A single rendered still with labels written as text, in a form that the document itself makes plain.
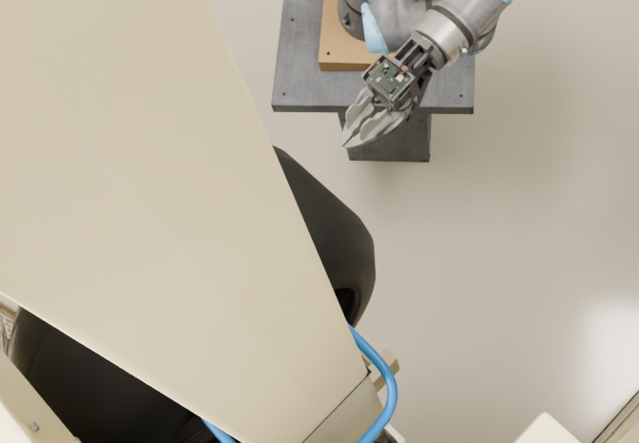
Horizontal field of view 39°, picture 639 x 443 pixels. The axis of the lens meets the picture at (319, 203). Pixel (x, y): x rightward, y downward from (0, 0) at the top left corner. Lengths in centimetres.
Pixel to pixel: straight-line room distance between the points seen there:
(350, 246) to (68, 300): 96
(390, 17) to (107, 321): 123
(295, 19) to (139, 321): 197
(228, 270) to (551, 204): 232
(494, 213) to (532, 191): 13
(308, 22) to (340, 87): 22
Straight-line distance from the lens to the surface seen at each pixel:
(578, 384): 262
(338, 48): 227
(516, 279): 268
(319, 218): 128
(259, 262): 50
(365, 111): 150
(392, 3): 161
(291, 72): 230
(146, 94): 33
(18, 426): 87
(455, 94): 223
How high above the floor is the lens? 255
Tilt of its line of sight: 66 degrees down
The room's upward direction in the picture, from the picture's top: 20 degrees counter-clockwise
